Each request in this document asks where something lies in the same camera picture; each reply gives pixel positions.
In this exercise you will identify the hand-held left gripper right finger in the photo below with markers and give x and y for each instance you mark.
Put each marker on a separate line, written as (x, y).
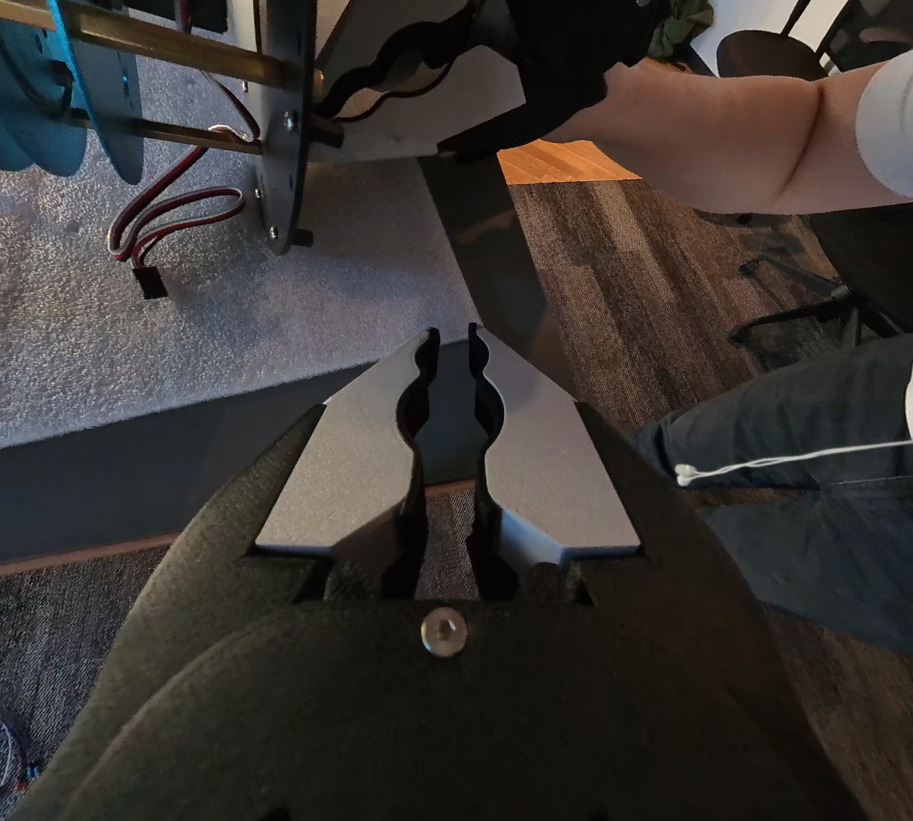
(556, 478)

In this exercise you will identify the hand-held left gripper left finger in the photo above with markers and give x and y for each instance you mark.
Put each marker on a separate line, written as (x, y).
(342, 478)

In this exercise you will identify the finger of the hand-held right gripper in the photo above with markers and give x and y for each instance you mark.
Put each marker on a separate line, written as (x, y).
(406, 0)
(463, 100)

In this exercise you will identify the blue and black toy robot arm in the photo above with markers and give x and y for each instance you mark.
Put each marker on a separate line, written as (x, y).
(292, 15)

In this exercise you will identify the person's right forearm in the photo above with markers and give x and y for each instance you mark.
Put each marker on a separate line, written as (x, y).
(713, 136)

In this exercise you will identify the dark desk with wooden edge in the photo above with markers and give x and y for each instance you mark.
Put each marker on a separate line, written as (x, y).
(178, 478)

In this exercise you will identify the green cloth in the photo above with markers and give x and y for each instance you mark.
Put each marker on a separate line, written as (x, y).
(681, 22)

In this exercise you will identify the grey foam mat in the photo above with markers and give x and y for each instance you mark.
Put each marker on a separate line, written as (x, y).
(285, 336)

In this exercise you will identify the black mesh office chair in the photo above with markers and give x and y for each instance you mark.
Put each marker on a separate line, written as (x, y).
(763, 54)

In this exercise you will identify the person's dark pants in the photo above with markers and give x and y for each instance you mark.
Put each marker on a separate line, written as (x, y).
(820, 550)

